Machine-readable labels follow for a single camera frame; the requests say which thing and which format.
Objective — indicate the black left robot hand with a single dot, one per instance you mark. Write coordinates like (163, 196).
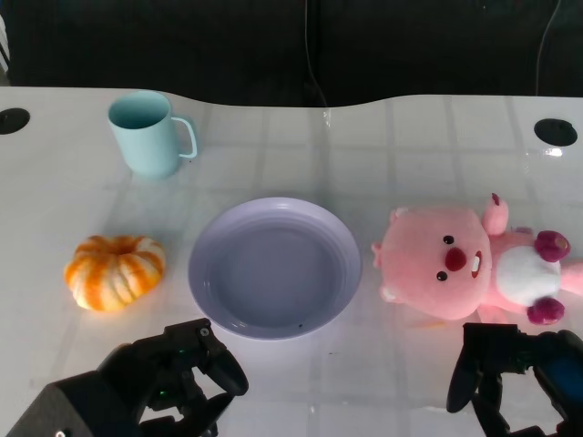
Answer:
(182, 364)

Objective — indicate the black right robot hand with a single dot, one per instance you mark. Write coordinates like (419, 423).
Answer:
(524, 364)

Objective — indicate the pink plush doll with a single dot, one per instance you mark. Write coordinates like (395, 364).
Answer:
(423, 264)

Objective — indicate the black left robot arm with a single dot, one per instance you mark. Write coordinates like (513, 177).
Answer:
(68, 409)

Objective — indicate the lavender plate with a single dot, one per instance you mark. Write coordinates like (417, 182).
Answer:
(273, 273)

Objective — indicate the small orange stick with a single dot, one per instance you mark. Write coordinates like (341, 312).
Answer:
(432, 324)

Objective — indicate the orange white striped pumpkin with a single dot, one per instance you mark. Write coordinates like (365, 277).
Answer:
(114, 277)

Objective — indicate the light blue mug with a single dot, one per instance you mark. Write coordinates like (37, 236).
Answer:
(146, 145)

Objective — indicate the black table grommet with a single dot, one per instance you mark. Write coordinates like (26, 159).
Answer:
(555, 132)
(13, 120)

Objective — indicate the black sofa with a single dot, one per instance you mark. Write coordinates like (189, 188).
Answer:
(182, 45)

